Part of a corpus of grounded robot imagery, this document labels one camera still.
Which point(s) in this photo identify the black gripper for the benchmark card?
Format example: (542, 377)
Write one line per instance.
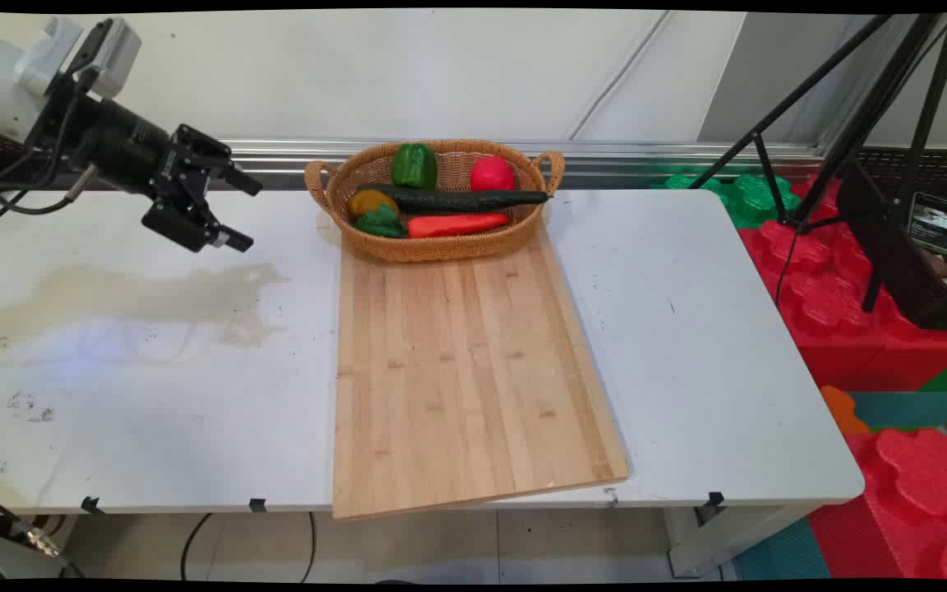
(120, 144)

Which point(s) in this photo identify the dark green cucumber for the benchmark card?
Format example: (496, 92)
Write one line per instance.
(457, 199)

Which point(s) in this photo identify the green bell pepper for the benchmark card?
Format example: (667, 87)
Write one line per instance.
(413, 166)

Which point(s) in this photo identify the brown wicker basket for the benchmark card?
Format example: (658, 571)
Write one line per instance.
(441, 249)

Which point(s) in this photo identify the red orange carrot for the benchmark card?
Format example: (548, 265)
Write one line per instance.
(453, 225)

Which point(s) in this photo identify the red tomato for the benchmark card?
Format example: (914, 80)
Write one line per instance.
(491, 174)

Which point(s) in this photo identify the black table edge clip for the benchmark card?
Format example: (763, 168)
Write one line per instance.
(715, 498)
(91, 504)
(257, 504)

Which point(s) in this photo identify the bamboo cutting board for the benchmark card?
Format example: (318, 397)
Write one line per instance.
(465, 370)

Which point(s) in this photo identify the green foam block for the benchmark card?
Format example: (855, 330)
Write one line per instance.
(749, 197)

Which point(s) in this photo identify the white table leg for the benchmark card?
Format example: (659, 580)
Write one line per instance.
(712, 543)

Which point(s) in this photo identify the large red foam block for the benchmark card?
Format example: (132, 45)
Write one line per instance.
(827, 304)

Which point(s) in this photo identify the black tripod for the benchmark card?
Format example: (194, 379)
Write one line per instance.
(868, 115)

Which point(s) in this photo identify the orange foam piece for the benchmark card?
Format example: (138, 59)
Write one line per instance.
(842, 409)

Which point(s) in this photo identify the smartphone with lit screen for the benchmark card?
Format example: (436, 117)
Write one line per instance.
(932, 222)

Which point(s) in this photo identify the red foam block flower shaped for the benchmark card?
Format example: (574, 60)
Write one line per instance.
(921, 493)

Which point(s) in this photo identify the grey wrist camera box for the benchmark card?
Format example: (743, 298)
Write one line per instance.
(116, 53)

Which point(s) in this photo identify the aluminium rail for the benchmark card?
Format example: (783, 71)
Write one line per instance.
(671, 154)

